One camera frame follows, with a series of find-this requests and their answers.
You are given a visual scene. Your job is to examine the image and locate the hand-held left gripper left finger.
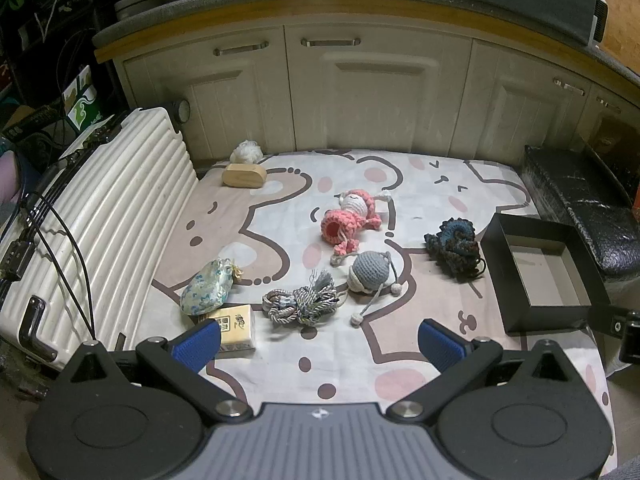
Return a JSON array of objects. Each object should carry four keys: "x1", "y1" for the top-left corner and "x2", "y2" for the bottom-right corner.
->
[{"x1": 54, "y1": 319, "x2": 253, "y2": 424}]

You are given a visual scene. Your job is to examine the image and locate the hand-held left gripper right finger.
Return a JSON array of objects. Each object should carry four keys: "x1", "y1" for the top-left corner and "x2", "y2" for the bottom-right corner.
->
[{"x1": 387, "y1": 319, "x2": 587, "y2": 424}]

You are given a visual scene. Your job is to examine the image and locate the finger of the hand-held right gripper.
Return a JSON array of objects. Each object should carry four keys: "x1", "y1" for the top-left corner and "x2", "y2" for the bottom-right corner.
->
[{"x1": 586, "y1": 304, "x2": 630, "y2": 337}]

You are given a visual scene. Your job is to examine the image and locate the tissue packet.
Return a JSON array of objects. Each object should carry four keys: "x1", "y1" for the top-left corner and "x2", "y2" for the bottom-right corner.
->
[{"x1": 192, "y1": 304, "x2": 257, "y2": 358}]

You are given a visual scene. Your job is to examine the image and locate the floral fabric pouch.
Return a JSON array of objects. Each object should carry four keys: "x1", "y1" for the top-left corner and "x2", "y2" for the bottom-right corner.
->
[{"x1": 180, "y1": 258, "x2": 243, "y2": 317}]

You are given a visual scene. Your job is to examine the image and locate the black cardboard box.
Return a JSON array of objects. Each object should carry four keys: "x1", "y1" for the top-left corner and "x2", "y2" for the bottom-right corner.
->
[{"x1": 480, "y1": 211, "x2": 613, "y2": 335}]

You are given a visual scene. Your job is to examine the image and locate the dark blue crochet toy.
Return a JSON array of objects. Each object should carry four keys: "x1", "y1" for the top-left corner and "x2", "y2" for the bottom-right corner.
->
[{"x1": 424, "y1": 217, "x2": 487, "y2": 278}]

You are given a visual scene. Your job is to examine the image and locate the grey crochet doll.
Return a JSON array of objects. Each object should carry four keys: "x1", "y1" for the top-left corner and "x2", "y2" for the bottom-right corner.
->
[{"x1": 348, "y1": 250, "x2": 405, "y2": 328}]

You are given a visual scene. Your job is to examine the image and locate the grey braided cord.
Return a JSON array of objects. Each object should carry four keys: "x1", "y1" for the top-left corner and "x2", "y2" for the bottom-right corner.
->
[{"x1": 261, "y1": 269, "x2": 348, "y2": 328}]

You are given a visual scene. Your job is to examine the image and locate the pink crochet doll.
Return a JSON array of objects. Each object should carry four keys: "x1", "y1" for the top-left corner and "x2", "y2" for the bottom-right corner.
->
[{"x1": 320, "y1": 188, "x2": 393, "y2": 267}]

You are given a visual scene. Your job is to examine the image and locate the oval wooden block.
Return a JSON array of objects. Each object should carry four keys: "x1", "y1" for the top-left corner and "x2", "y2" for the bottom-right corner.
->
[{"x1": 221, "y1": 162, "x2": 268, "y2": 190}]

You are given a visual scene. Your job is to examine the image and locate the white yarn ball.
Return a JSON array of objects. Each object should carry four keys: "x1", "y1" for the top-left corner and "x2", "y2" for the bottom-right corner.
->
[{"x1": 234, "y1": 140, "x2": 266, "y2": 165}]

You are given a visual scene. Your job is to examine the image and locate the black wrapped package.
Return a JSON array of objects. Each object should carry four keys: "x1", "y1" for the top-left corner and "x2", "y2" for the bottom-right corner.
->
[{"x1": 522, "y1": 144, "x2": 640, "y2": 281}]

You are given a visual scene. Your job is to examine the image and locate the bear printed blanket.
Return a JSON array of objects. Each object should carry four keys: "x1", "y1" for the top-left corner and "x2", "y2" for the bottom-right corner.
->
[{"x1": 145, "y1": 149, "x2": 611, "y2": 411}]

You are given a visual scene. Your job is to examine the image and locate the cream ribbed suitcase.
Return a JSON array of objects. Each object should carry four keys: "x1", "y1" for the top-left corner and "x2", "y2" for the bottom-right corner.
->
[{"x1": 0, "y1": 100, "x2": 201, "y2": 373}]

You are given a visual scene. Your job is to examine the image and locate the cream cabinet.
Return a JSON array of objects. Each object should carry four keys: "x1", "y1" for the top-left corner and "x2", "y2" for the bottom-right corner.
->
[{"x1": 112, "y1": 22, "x2": 640, "y2": 171}]

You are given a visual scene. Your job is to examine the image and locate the purple cloth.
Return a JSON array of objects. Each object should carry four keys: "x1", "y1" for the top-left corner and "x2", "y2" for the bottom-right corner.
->
[{"x1": 0, "y1": 152, "x2": 23, "y2": 203}]

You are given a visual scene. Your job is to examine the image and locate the green and white box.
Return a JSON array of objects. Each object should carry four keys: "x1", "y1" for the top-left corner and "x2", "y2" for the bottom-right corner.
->
[{"x1": 62, "y1": 65, "x2": 116, "y2": 133}]

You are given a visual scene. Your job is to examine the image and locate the dark flat box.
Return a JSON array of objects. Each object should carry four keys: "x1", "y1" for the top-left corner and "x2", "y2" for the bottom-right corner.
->
[{"x1": 2, "y1": 102, "x2": 66, "y2": 143}]

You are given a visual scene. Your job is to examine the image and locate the white heater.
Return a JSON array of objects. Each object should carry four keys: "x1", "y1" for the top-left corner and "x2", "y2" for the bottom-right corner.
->
[{"x1": 590, "y1": 0, "x2": 610, "y2": 46}]

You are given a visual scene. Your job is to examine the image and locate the white round container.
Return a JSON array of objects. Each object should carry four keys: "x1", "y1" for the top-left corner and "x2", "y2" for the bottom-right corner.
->
[{"x1": 114, "y1": 0, "x2": 166, "y2": 23}]

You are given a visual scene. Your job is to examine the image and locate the black cable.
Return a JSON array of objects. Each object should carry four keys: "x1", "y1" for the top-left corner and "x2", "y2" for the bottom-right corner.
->
[{"x1": 20, "y1": 190, "x2": 98, "y2": 341}]

